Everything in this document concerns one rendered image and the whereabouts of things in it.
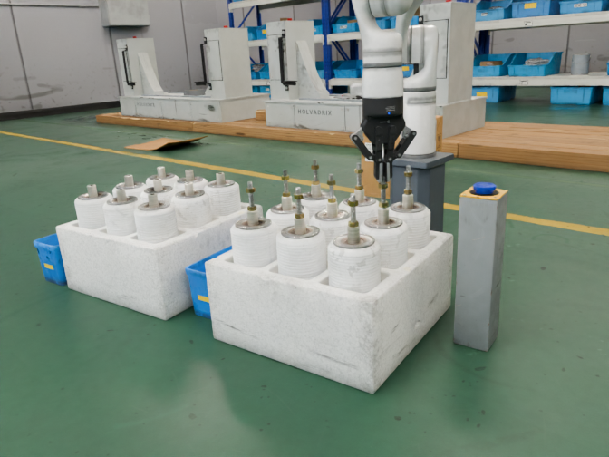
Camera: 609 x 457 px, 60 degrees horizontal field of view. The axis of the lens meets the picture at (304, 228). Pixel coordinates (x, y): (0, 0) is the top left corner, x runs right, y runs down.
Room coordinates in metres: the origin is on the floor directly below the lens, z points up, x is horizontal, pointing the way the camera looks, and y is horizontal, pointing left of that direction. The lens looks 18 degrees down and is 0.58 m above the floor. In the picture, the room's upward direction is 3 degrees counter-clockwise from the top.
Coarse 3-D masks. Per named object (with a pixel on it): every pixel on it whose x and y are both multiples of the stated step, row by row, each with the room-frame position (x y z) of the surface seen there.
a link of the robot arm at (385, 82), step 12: (372, 72) 0.96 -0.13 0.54; (384, 72) 0.95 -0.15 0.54; (396, 72) 0.96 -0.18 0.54; (360, 84) 1.03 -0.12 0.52; (372, 84) 0.96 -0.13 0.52; (384, 84) 0.95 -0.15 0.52; (396, 84) 0.96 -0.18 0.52; (372, 96) 0.96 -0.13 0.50; (384, 96) 0.95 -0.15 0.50; (396, 96) 0.96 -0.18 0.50
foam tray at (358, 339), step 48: (432, 240) 1.07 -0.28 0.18; (240, 288) 0.96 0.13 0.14; (288, 288) 0.89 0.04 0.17; (336, 288) 0.85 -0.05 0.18; (384, 288) 0.84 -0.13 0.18; (432, 288) 1.00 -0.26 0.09; (240, 336) 0.96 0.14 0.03; (288, 336) 0.89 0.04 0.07; (336, 336) 0.83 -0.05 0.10; (384, 336) 0.82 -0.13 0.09
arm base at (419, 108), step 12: (408, 96) 1.38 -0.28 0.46; (420, 96) 1.36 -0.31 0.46; (432, 96) 1.37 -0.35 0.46; (408, 108) 1.38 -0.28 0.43; (420, 108) 1.36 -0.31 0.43; (432, 108) 1.37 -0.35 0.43; (408, 120) 1.38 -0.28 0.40; (420, 120) 1.36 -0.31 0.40; (432, 120) 1.37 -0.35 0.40; (420, 132) 1.36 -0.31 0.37; (432, 132) 1.38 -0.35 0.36; (420, 144) 1.36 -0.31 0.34; (432, 144) 1.38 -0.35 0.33; (408, 156) 1.37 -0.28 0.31; (420, 156) 1.36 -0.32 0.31; (432, 156) 1.38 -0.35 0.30
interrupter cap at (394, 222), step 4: (368, 220) 1.00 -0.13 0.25; (372, 220) 1.00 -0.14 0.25; (376, 220) 1.00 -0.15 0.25; (392, 220) 1.00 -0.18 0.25; (396, 220) 0.99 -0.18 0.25; (400, 220) 0.99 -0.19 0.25; (364, 224) 0.99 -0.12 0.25; (368, 224) 0.98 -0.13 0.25; (372, 224) 0.98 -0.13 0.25; (376, 224) 0.98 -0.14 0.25; (388, 224) 0.98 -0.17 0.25; (392, 224) 0.97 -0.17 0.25; (396, 224) 0.97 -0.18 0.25; (400, 224) 0.97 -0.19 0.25; (376, 228) 0.96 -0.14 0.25; (380, 228) 0.95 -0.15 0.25; (384, 228) 0.95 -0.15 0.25; (388, 228) 0.95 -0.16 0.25
